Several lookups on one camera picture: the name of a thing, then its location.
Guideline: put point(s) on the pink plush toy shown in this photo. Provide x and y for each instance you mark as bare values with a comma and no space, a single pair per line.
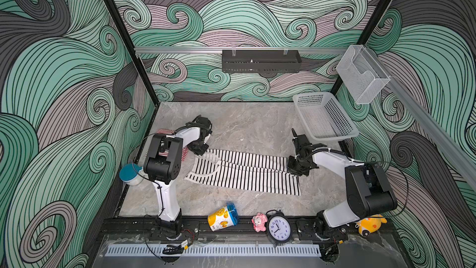
259,222

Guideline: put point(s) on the black white zebra tank top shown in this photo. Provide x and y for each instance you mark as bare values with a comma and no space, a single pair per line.
244,171

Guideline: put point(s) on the yellow blue snack cup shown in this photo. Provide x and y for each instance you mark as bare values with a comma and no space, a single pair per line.
224,217

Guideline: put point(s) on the clear plastic wall bin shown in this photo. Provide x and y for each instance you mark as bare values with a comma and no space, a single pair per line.
363,74

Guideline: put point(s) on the black metal wall shelf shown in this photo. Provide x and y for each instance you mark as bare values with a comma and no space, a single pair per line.
267,62

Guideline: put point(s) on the red white striped tank top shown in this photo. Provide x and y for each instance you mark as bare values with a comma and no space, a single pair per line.
163,151

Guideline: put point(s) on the aluminium right wall rail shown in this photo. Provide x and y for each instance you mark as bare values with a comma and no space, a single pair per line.
439,90

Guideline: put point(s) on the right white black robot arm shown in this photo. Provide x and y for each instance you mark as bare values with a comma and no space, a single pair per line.
367,188

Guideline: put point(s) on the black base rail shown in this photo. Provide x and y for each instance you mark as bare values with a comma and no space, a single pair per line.
196,227

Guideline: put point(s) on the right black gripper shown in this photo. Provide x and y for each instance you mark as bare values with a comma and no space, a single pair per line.
290,168

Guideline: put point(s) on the teal lidded white cup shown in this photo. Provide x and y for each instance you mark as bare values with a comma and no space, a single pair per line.
132,174

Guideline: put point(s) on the aluminium back wall rail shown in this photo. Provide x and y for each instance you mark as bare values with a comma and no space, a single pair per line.
218,50

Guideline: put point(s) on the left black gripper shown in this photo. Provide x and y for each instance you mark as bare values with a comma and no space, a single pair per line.
201,151

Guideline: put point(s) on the aluminium wall rail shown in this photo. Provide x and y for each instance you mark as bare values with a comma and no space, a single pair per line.
218,50
439,90

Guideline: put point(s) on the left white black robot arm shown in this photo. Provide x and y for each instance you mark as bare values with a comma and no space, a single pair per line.
163,163

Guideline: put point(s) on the grey plastic laundry basket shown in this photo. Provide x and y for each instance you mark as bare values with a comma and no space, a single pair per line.
323,118

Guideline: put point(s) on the black alarm clock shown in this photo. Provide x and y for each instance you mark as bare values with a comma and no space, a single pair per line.
278,230

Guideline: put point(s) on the yellow plush toy red shirt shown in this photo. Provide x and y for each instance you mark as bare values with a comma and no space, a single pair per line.
370,225

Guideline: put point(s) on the white slotted cable duct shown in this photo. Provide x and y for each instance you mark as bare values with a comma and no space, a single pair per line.
295,250

